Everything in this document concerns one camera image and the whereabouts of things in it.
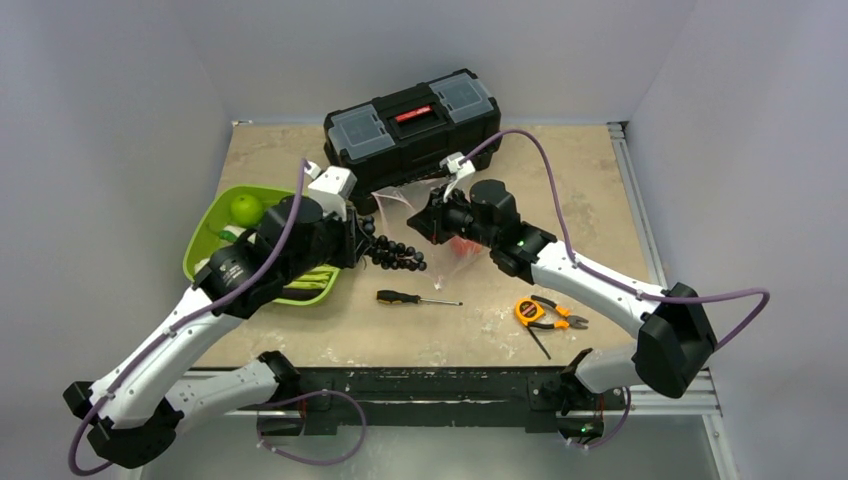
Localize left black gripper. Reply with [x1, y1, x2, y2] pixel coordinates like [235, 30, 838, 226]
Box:
[282, 199, 371, 285]

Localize clear zip top bag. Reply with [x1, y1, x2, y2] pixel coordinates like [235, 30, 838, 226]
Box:
[372, 180, 487, 290]

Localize black grape bunch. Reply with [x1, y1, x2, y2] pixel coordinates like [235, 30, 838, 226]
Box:
[356, 216, 428, 272]

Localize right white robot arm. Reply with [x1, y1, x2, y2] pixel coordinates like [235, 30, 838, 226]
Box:
[407, 180, 718, 407]

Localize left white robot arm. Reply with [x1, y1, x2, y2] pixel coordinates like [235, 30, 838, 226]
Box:
[63, 195, 383, 469]

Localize green celery stalks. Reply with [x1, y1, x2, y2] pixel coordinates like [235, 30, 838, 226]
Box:
[286, 265, 340, 290]

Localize black yellow screwdriver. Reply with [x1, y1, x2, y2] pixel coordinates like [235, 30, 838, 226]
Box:
[376, 290, 463, 306]

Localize black plastic toolbox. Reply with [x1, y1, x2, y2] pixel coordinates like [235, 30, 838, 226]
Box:
[323, 69, 501, 215]

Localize green apple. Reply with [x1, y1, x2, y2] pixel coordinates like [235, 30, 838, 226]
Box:
[229, 194, 265, 228]

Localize white bok choy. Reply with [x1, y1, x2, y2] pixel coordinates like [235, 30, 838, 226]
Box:
[218, 225, 256, 244]

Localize orange tape measure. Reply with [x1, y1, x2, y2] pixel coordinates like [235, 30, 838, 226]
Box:
[514, 297, 545, 327]

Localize green plastic tray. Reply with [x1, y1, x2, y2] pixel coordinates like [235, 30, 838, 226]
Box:
[183, 184, 340, 307]

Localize orange black pliers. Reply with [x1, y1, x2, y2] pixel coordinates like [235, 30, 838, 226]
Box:
[523, 295, 588, 360]

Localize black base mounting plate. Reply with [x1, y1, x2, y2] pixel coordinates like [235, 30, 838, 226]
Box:
[260, 366, 625, 439]

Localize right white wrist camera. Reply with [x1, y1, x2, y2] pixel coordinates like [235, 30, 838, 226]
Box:
[439, 152, 476, 202]

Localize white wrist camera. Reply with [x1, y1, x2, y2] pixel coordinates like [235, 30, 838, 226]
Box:
[439, 152, 476, 202]
[304, 161, 357, 221]

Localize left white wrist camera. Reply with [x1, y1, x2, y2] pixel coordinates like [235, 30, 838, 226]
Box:
[304, 161, 357, 221]

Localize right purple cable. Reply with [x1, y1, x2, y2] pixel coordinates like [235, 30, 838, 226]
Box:
[460, 128, 771, 352]

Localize aluminium frame rails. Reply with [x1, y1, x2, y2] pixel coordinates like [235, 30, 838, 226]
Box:
[142, 124, 738, 479]

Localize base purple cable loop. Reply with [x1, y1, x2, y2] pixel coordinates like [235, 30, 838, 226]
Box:
[255, 390, 370, 466]

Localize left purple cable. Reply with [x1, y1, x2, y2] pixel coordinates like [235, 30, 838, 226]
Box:
[68, 157, 311, 477]

